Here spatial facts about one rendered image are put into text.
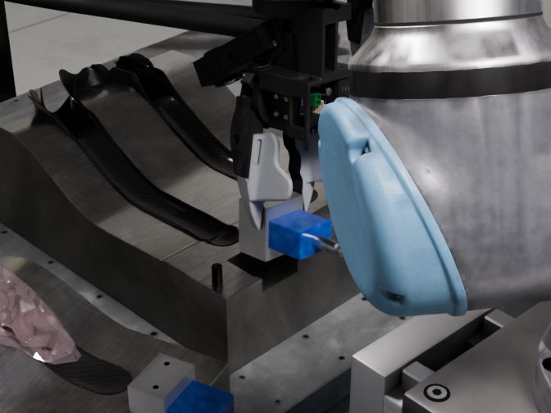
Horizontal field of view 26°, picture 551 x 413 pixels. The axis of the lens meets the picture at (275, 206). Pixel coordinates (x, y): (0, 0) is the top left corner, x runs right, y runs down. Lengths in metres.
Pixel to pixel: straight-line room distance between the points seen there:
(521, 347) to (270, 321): 0.39
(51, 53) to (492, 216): 3.19
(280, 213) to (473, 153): 0.54
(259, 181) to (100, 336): 0.20
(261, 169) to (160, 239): 0.16
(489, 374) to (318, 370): 0.39
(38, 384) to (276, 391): 0.22
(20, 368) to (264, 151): 0.28
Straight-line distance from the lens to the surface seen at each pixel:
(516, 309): 1.51
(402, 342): 0.87
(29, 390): 1.05
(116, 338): 1.10
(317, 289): 1.18
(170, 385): 1.00
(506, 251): 0.59
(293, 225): 1.08
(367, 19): 1.31
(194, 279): 1.11
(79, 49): 3.73
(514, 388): 0.77
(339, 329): 1.19
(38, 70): 3.62
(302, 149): 1.10
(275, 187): 1.05
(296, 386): 1.12
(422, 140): 0.58
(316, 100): 1.02
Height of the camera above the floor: 1.53
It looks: 32 degrees down
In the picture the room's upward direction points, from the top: straight up
